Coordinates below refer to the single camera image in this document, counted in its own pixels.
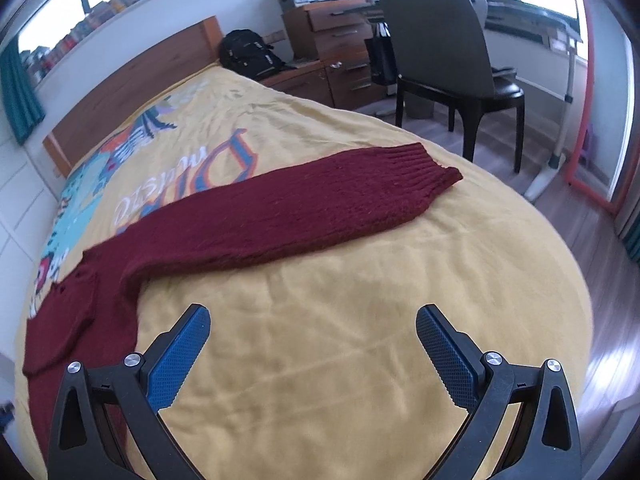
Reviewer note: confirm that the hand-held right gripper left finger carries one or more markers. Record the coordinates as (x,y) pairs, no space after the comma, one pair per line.
(177,360)

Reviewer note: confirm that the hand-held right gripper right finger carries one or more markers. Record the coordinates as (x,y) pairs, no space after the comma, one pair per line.
(450,360)

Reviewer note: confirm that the dark red knitted sweater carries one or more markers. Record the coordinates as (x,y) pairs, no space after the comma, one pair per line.
(300,210)

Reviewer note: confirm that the yellow printed blanket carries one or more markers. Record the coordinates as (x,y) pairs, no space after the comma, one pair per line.
(325,310)

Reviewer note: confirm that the red framed mirror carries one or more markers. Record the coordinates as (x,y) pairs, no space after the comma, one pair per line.
(582,110)

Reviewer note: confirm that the wooden headboard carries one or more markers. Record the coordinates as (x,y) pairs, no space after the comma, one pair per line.
(150,70)

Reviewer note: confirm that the teal curtain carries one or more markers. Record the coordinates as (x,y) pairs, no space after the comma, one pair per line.
(20,100)

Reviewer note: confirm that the low wooden nightstand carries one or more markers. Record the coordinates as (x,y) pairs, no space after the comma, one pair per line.
(305,82)

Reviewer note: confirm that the black bag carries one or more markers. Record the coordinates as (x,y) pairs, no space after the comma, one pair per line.
(382,60)

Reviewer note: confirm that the black backpack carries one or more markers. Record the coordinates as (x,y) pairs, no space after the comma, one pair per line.
(250,52)

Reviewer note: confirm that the grey chair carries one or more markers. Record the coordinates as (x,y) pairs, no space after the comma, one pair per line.
(430,35)

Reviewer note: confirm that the wooden drawer cabinet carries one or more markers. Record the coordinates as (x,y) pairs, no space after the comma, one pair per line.
(335,35)

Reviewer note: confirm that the row of books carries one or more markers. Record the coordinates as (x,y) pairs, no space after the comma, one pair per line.
(100,15)

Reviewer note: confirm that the white-legged desk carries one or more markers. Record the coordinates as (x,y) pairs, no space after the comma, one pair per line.
(530,15)

